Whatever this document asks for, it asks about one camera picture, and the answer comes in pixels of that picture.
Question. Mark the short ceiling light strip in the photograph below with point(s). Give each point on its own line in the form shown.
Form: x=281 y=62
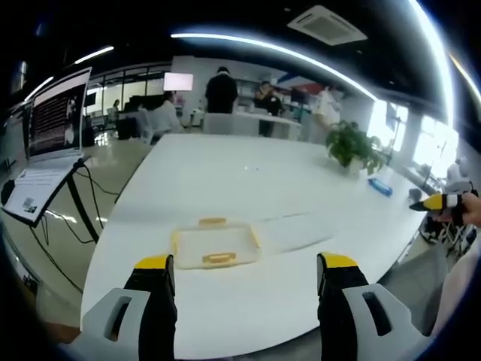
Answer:
x=94 y=54

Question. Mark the ceiling air conditioner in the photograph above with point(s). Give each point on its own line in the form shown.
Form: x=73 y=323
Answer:
x=327 y=24

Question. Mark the clear plastic sheet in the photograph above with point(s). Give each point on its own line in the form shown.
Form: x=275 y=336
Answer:
x=298 y=233

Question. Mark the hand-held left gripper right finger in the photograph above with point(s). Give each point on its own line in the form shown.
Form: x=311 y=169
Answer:
x=391 y=312

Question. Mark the long ceiling light strip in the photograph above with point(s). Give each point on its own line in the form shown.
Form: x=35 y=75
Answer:
x=285 y=54

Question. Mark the blue packet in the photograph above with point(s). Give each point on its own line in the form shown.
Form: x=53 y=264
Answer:
x=380 y=186

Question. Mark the bright wall screen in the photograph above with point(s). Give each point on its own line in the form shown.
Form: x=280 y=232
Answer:
x=178 y=81

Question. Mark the person's right hand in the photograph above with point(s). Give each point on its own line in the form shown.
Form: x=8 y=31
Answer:
x=472 y=210

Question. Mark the green potted plant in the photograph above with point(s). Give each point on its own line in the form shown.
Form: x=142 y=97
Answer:
x=353 y=146

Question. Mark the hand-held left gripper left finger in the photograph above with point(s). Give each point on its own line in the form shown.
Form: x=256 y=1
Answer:
x=112 y=312

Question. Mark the black stand with paper sheet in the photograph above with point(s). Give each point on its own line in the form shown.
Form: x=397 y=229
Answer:
x=34 y=188

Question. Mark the open laptop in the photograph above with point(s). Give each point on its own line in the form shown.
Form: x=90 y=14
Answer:
x=56 y=120

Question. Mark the person's light clothing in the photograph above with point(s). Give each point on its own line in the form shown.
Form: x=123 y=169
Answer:
x=464 y=286

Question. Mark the clear container with yellow clips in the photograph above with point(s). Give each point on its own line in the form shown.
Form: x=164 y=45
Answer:
x=216 y=244

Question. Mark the white counter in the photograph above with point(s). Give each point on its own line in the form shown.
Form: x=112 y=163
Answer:
x=248 y=124

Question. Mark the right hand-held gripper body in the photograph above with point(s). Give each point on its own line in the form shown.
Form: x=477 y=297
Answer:
x=460 y=187

